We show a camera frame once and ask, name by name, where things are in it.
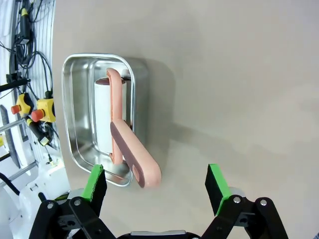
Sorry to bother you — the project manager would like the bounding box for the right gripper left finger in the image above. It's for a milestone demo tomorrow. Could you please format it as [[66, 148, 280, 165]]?
[[28, 164, 118, 239]]

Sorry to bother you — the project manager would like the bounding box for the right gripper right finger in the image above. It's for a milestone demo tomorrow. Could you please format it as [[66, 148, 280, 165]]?
[[201, 163, 290, 239]]

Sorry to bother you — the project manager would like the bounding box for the black plug with yellow label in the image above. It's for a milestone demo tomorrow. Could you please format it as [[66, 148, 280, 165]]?
[[25, 118, 52, 148]]

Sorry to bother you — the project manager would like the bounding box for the stainless steel rectangular pan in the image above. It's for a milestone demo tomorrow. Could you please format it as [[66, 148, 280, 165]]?
[[61, 52, 148, 187]]

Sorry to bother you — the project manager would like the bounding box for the yellow emergency stop button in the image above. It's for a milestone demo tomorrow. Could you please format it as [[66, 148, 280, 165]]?
[[30, 98, 56, 123], [10, 93, 34, 119]]

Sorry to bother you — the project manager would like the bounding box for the pink handled lint roller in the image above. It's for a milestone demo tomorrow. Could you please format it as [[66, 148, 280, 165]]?
[[93, 67, 162, 189]]

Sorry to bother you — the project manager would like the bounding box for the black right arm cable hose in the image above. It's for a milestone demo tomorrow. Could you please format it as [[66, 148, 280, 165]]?
[[0, 172, 21, 197]]

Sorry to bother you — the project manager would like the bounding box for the silver aluminium rail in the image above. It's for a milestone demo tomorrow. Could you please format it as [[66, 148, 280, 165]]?
[[0, 119, 28, 136]]

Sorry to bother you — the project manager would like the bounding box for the black cable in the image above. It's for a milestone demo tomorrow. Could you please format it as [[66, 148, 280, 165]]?
[[29, 51, 54, 93]]

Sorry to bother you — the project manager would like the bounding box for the black clamp bracket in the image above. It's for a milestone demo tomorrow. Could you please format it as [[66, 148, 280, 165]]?
[[0, 73, 31, 93]]

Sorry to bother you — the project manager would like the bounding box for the black cable connector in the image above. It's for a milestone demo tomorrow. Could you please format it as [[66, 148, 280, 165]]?
[[19, 6, 32, 46]]

